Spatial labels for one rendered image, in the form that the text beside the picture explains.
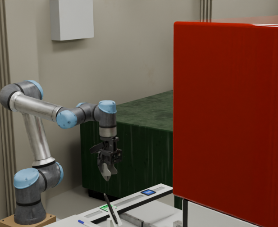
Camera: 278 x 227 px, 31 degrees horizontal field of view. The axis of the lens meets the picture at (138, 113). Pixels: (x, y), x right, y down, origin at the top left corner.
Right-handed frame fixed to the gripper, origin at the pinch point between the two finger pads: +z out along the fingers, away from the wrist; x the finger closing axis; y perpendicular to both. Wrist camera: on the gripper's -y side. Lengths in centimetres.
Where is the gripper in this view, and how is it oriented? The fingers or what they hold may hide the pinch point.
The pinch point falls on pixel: (106, 177)
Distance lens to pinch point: 227.6
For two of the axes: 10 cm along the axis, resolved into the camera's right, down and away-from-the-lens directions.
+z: 0.1, 9.7, 2.2
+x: 7.2, -1.6, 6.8
